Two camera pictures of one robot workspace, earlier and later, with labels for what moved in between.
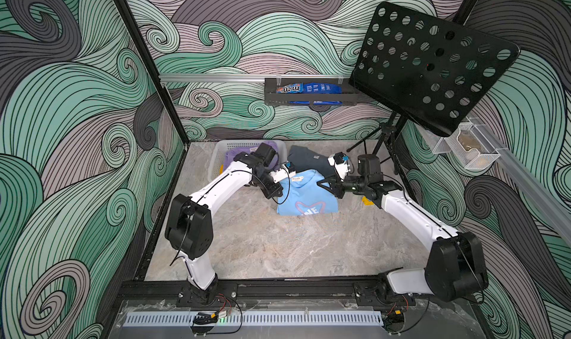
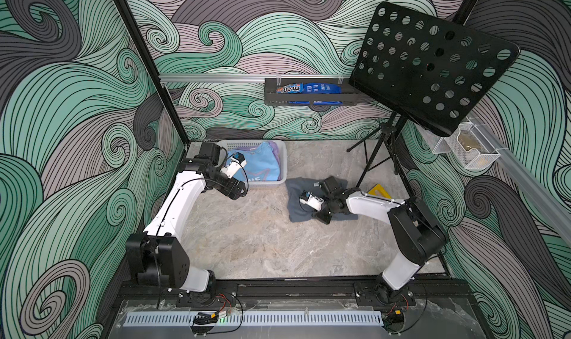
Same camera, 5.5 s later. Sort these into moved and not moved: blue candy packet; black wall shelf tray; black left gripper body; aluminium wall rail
Moved: black left gripper body
Not moved: aluminium wall rail; blue candy packet; black wall shelf tray
